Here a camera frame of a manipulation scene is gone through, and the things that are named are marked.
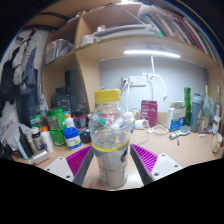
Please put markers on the hanging dark blue garment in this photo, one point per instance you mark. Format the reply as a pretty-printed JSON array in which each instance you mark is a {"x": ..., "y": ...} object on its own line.
[{"x": 30, "y": 86}]

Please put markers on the small white round charger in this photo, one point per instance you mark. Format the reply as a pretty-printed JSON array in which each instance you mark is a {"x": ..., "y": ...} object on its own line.
[{"x": 141, "y": 124}]

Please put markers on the blue and white box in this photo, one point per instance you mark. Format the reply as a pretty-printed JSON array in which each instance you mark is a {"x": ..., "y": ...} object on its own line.
[{"x": 175, "y": 118}]

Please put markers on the clear bottle with yellow cap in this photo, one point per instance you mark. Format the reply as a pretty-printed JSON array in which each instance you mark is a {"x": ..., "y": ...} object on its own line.
[{"x": 110, "y": 156}]

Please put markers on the cream mug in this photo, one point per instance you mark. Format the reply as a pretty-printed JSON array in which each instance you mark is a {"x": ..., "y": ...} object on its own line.
[{"x": 216, "y": 143}]

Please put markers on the light blue hairbrush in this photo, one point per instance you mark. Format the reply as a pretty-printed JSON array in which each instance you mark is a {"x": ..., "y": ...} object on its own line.
[{"x": 183, "y": 130}]

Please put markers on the white bottle with orange cap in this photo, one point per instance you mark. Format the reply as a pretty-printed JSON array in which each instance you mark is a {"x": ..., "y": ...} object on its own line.
[
  {"x": 69, "y": 122},
  {"x": 47, "y": 141}
]

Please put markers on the brown spread jar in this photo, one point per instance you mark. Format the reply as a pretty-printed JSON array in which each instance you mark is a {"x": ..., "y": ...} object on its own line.
[{"x": 216, "y": 125}]

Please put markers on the pink carton box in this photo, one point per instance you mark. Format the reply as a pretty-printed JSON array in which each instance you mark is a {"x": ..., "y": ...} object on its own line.
[{"x": 149, "y": 111}]

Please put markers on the silver can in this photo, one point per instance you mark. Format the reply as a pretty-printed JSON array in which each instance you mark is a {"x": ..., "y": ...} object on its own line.
[{"x": 40, "y": 156}]

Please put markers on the green lidded jar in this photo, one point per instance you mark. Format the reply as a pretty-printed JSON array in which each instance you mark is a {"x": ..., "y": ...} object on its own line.
[
  {"x": 56, "y": 120},
  {"x": 57, "y": 137}
]

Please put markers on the flat round red coaster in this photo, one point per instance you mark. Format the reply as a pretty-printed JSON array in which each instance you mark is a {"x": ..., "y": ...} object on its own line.
[{"x": 222, "y": 143}]

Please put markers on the white bottle with dark label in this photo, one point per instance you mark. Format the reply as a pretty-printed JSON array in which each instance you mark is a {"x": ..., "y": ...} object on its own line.
[{"x": 37, "y": 138}]

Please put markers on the black box appliance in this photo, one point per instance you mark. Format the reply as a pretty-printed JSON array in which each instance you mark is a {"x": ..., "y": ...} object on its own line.
[{"x": 61, "y": 100}]

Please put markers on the white bottle with blue lid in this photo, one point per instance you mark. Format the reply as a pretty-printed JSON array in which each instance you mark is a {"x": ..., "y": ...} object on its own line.
[{"x": 72, "y": 140}]

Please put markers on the blue and white tube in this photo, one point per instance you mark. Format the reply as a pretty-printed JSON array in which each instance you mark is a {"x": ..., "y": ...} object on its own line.
[{"x": 20, "y": 149}]

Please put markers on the hanging white garment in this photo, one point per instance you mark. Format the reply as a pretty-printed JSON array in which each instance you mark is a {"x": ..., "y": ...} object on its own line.
[{"x": 20, "y": 56}]

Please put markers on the white squeeze tube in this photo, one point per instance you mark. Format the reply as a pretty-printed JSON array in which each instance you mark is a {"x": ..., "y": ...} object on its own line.
[{"x": 204, "y": 135}]

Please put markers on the black tube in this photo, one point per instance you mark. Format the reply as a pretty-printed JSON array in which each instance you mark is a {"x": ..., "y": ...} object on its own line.
[{"x": 26, "y": 143}]

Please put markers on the blue bottle with yellow cap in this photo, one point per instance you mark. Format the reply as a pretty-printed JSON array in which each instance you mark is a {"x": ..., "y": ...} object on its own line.
[{"x": 206, "y": 106}]

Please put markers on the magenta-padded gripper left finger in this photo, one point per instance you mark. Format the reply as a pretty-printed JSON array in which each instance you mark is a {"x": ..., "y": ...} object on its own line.
[{"x": 76, "y": 160}]

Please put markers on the green glass bottle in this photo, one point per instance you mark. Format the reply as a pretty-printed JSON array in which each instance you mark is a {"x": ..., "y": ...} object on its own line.
[{"x": 187, "y": 100}]

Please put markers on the clear glass bottle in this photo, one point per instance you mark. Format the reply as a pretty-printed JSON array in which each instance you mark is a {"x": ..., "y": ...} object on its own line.
[{"x": 218, "y": 103}]

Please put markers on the wooden shelf unit with books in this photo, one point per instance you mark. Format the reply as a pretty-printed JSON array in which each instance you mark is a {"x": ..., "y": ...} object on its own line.
[{"x": 96, "y": 66}]

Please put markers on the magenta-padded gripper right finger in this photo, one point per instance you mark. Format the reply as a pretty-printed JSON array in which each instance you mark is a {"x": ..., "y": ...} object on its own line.
[{"x": 148, "y": 159}]

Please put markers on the hanging black garment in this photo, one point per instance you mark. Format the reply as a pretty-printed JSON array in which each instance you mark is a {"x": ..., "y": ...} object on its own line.
[{"x": 7, "y": 83}]

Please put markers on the white wall power outlet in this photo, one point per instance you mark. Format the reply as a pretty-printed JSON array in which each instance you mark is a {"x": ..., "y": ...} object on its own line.
[{"x": 138, "y": 81}]

